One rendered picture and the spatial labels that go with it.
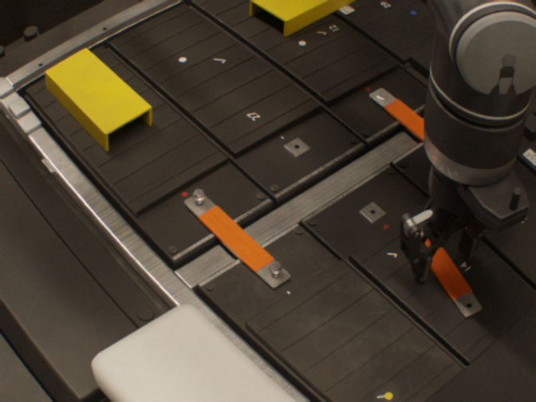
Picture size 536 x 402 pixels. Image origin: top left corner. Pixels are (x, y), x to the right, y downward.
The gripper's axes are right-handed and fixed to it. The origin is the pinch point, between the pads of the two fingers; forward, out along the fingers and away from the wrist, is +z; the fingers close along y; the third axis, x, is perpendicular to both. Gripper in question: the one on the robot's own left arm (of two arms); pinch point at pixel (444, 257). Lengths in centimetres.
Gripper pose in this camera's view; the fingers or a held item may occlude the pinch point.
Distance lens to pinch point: 118.3
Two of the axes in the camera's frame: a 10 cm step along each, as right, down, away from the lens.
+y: -8.9, 3.1, -3.3
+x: 4.5, 6.8, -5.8
